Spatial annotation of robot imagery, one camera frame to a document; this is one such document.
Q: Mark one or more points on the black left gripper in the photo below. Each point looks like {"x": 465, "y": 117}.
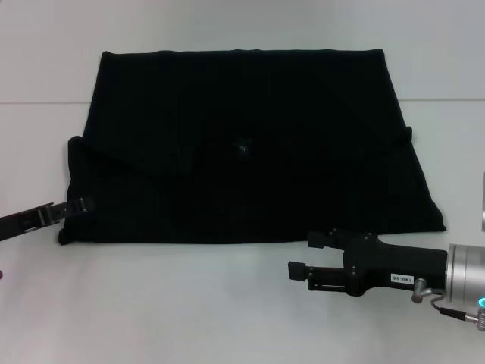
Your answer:
{"x": 22, "y": 223}

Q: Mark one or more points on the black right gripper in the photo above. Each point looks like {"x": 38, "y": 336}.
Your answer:
{"x": 379, "y": 261}

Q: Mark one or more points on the black shirt with FREE print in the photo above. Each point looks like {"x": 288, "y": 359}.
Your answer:
{"x": 246, "y": 170}

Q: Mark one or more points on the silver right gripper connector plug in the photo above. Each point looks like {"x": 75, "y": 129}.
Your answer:
{"x": 418, "y": 294}

